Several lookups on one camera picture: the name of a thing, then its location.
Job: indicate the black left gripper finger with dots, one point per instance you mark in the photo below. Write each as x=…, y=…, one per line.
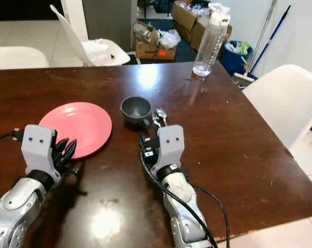
x=72, y=150
x=61, y=149

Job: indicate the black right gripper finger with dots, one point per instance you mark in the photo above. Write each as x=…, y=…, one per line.
x=143, y=143

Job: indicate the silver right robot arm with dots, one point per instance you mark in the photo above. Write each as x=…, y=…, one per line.
x=184, y=206

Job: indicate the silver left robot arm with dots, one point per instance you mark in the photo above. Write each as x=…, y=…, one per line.
x=16, y=206

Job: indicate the silver metal fork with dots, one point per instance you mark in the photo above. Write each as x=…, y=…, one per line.
x=154, y=119

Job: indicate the pink round plate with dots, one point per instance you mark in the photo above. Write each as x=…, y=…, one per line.
x=86, y=121

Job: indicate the dark grey cup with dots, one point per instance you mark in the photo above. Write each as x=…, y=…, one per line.
x=136, y=112

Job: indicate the silver metal spoon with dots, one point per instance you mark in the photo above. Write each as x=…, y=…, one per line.
x=161, y=113

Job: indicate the small open cardboard box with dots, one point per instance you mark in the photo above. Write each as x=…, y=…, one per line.
x=154, y=50

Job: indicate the white plastic bag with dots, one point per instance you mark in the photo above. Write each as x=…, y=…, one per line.
x=96, y=51

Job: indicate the clear crumpled plastic bag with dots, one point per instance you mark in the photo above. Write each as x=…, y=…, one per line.
x=168, y=37

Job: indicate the white plastic chair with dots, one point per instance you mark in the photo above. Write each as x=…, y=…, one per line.
x=73, y=33

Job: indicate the clear plastic water bottle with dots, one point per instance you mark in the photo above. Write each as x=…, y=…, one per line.
x=210, y=44

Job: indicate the blue waste bin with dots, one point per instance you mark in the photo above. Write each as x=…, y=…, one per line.
x=234, y=59

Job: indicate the large cardboard box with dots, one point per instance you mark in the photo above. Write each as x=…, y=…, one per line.
x=184, y=15
x=198, y=32

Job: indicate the white chair with wooden legs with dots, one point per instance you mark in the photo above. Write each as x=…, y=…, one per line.
x=282, y=101

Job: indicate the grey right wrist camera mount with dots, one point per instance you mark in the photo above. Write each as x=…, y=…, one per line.
x=168, y=147

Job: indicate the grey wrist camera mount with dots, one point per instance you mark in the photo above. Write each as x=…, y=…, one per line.
x=168, y=147
x=38, y=147

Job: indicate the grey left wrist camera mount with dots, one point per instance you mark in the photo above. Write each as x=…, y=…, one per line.
x=38, y=147

